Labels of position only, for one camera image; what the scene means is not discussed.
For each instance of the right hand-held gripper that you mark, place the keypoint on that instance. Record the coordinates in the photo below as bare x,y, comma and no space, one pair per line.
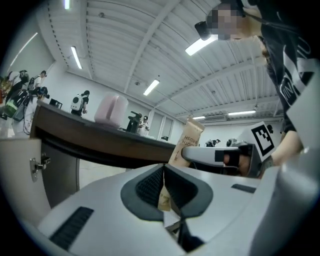
262,140

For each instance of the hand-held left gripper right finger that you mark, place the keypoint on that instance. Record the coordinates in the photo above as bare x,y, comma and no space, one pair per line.
225,212

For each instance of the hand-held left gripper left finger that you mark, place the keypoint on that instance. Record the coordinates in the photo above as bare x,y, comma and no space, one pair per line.
107,220

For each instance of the beige tube packet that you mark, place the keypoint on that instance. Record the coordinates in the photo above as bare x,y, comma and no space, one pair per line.
190,140

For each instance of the black sink vanity cabinet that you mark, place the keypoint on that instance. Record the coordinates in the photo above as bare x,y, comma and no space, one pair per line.
100,145

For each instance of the cream mug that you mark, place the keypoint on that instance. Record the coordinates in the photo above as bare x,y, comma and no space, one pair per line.
110,110

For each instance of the person's right forearm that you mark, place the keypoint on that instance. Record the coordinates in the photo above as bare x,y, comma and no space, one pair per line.
287,147

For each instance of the person's right hand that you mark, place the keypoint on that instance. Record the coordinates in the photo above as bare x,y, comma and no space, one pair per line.
243,166

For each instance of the ceiling light strip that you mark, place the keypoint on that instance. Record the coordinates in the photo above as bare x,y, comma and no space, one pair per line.
201,45
241,113
151,87
76,57
67,4
23,49
198,117

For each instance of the metal cabinet door hinge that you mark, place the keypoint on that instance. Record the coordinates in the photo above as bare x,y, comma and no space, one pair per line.
35,166

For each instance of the grey-brown cabinet door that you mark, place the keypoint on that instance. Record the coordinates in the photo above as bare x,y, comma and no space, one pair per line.
17,175

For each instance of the white hard-shell backpack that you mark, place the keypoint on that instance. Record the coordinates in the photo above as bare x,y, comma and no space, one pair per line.
76,102

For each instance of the person's black printed shirt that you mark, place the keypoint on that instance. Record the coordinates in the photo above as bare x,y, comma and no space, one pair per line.
280,50

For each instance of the person's head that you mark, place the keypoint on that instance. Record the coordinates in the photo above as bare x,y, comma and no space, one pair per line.
225,22

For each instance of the black green backpack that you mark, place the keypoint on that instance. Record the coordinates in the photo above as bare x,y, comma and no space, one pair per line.
16,102

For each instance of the black head-mounted camera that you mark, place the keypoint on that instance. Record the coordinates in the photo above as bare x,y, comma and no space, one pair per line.
203,31

